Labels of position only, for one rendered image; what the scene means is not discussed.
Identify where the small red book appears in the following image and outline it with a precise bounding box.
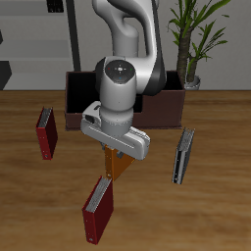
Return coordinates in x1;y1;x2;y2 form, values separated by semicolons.
35;106;59;161

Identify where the large red book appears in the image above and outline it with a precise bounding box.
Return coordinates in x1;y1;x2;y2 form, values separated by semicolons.
81;176;115;246

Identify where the dark brown desk caddy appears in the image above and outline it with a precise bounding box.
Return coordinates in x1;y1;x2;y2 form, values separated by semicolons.
64;70;186;131

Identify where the grey shelf unit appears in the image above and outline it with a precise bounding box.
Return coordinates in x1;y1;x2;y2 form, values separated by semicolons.
0;0;82;91

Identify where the green pot plant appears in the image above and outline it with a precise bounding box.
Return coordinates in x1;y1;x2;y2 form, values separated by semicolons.
167;0;232;91

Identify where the black book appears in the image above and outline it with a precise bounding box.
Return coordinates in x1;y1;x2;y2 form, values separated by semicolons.
172;126;196;185

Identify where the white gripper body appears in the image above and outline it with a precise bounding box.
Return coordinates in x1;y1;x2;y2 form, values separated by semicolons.
79;117;152;162

